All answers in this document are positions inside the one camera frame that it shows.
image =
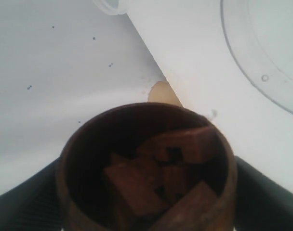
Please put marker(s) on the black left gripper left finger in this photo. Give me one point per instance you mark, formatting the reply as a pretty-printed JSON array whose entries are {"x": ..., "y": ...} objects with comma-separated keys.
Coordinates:
[{"x": 33, "y": 205}]

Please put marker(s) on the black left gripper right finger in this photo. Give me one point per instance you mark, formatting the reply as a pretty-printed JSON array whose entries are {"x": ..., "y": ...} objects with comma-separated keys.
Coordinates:
[{"x": 261, "y": 204}]

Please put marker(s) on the brown wooden cup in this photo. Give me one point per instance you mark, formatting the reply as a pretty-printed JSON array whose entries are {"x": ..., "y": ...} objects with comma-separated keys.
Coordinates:
[{"x": 86, "y": 200}]

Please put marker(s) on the brown wooden pieces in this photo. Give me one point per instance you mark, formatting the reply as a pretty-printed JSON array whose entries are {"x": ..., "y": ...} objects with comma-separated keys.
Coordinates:
[{"x": 159, "y": 176}]

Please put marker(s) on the clear measuring shaker cup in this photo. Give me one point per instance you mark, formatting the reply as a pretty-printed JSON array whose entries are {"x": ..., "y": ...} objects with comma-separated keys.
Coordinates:
[{"x": 259, "y": 36}]

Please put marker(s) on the frosted plastic tall container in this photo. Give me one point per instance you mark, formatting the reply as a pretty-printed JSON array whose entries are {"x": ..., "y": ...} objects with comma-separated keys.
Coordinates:
[{"x": 112, "y": 7}]

